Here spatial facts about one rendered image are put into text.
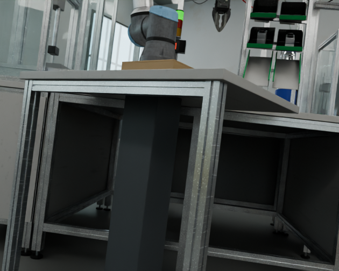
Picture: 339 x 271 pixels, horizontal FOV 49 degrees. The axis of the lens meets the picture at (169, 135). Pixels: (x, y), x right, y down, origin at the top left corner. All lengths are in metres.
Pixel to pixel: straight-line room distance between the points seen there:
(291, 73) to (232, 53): 4.26
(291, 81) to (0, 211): 1.62
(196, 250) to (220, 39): 5.65
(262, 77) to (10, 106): 1.30
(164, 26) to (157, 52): 0.11
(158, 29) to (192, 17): 5.48
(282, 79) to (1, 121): 1.45
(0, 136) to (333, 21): 4.89
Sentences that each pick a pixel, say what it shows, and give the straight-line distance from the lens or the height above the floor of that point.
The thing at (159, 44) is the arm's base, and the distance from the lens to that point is 1.44.
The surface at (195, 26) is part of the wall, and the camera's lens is 6.83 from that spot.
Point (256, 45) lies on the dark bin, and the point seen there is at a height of 1.20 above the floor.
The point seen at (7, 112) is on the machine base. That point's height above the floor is 0.70.
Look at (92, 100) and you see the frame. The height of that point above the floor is 0.81.
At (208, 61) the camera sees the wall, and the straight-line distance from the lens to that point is 6.49.
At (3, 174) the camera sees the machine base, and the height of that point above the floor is 0.39.
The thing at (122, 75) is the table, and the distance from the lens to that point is 1.17.
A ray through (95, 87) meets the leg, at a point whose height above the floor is 0.81.
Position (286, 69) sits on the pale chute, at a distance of 2.13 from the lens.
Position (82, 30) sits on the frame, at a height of 1.25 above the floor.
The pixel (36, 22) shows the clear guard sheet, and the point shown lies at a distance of 2.10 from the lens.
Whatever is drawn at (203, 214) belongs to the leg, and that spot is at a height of 0.48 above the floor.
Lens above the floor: 0.66
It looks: 1 degrees up
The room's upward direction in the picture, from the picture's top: 7 degrees clockwise
